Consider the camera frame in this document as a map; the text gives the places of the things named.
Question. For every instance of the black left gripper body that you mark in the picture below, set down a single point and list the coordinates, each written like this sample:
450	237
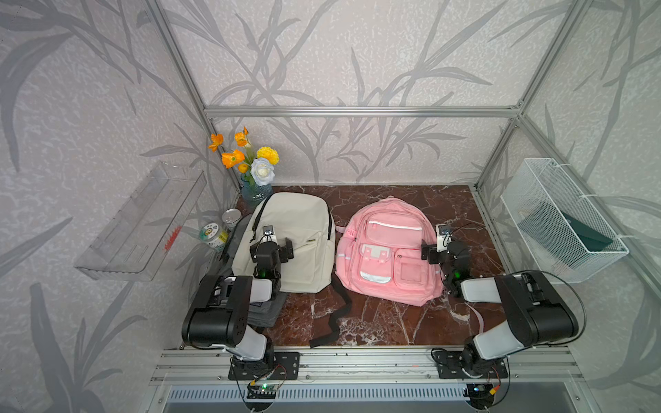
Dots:
281	256

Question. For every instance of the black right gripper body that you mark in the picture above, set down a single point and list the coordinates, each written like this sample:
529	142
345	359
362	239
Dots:
435	257

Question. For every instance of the beige backpack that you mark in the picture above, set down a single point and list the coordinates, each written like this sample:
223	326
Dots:
307	221

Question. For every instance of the grey backpack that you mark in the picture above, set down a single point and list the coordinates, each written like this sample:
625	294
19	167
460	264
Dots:
261	314

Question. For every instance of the pink backpack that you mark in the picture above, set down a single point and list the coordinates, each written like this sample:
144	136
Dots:
379	254

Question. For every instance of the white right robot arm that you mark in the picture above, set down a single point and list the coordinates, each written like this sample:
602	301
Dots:
534	313

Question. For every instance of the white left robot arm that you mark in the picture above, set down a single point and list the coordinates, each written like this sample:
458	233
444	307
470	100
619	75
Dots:
218	317

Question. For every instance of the sunflower label plastic can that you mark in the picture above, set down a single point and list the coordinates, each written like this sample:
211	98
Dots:
215	236

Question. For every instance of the blue glass vase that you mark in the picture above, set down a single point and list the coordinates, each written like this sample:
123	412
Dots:
253	193

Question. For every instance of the artificial flower bouquet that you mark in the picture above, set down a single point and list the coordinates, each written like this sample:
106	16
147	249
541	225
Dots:
255	166

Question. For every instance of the red marker on shelf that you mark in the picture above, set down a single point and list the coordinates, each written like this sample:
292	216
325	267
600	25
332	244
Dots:
172	238

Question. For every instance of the green box in basket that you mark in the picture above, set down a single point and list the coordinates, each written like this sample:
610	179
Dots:
567	239

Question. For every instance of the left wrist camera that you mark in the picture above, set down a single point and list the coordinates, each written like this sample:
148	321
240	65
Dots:
268	234

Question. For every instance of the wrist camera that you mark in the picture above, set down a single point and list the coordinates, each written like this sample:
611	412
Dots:
444	233
268	234

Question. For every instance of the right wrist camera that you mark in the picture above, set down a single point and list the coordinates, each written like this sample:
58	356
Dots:
444	233

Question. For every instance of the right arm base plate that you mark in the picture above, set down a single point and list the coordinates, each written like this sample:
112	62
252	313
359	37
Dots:
467	366

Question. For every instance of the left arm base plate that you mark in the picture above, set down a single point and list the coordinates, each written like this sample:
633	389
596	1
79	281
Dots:
273	366

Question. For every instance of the white wire mesh basket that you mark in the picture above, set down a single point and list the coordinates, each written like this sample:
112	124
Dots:
543	179

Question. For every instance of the clear acrylic wall shelf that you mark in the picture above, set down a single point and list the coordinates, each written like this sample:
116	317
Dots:
131	246

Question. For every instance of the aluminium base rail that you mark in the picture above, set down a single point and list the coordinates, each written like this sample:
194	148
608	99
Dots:
367	365

